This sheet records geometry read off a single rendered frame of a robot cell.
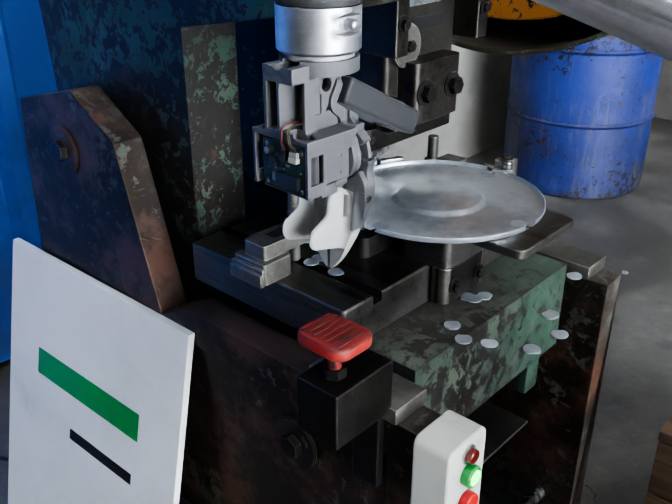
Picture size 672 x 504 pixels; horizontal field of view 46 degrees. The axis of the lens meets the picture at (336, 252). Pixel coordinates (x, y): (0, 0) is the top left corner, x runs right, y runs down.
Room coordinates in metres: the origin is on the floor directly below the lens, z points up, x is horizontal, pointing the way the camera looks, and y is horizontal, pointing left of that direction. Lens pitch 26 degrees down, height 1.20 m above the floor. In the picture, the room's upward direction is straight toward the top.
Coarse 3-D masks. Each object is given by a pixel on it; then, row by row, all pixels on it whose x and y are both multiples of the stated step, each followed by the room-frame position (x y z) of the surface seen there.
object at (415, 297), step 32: (256, 224) 1.10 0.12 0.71; (224, 256) 0.99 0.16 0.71; (352, 256) 0.99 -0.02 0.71; (384, 256) 0.99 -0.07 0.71; (224, 288) 0.99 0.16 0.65; (256, 288) 0.95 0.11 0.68; (288, 288) 0.90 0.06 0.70; (320, 288) 0.90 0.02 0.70; (352, 288) 0.90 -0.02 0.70; (384, 288) 0.90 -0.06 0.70; (416, 288) 0.95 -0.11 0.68; (288, 320) 0.91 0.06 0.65; (352, 320) 0.85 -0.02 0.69; (384, 320) 0.90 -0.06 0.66
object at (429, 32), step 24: (432, 0) 1.06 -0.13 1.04; (432, 24) 1.06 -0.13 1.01; (408, 48) 1.00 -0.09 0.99; (432, 48) 1.07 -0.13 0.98; (360, 72) 1.02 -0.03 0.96; (384, 72) 1.00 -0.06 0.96; (408, 72) 1.00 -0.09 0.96; (432, 72) 1.02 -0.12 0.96; (456, 72) 1.06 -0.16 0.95; (408, 96) 1.00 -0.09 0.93; (432, 96) 1.00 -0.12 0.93; (456, 96) 1.06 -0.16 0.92; (360, 120) 1.02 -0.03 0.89
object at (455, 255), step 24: (552, 216) 0.96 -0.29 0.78; (408, 240) 0.99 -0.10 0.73; (504, 240) 0.89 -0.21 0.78; (528, 240) 0.89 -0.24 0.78; (552, 240) 0.91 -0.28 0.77; (432, 264) 0.96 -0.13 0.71; (456, 264) 0.97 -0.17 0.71; (480, 264) 1.01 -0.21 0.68; (432, 288) 0.96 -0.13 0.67; (456, 288) 0.95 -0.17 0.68
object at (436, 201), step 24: (384, 168) 1.14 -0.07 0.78; (408, 168) 1.14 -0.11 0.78; (432, 168) 1.14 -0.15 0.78; (456, 168) 1.14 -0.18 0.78; (480, 168) 1.14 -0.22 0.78; (384, 192) 1.04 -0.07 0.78; (408, 192) 1.03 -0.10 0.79; (432, 192) 1.03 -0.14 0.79; (456, 192) 1.03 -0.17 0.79; (480, 192) 1.04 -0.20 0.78; (504, 192) 1.04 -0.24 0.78; (528, 192) 1.04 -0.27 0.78; (384, 216) 0.96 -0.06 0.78; (408, 216) 0.96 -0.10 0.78; (432, 216) 0.96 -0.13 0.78; (456, 216) 0.96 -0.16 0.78; (480, 216) 0.96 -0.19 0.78; (504, 216) 0.96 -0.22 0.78; (528, 216) 0.96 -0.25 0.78; (432, 240) 0.88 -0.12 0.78; (456, 240) 0.88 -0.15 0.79; (480, 240) 0.88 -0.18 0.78
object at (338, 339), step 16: (320, 320) 0.73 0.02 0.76; (336, 320) 0.73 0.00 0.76; (304, 336) 0.70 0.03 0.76; (320, 336) 0.69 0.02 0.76; (336, 336) 0.70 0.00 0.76; (352, 336) 0.70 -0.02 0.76; (368, 336) 0.70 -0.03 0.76; (320, 352) 0.68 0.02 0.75; (336, 352) 0.67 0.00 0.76; (352, 352) 0.68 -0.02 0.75; (336, 368) 0.70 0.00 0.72
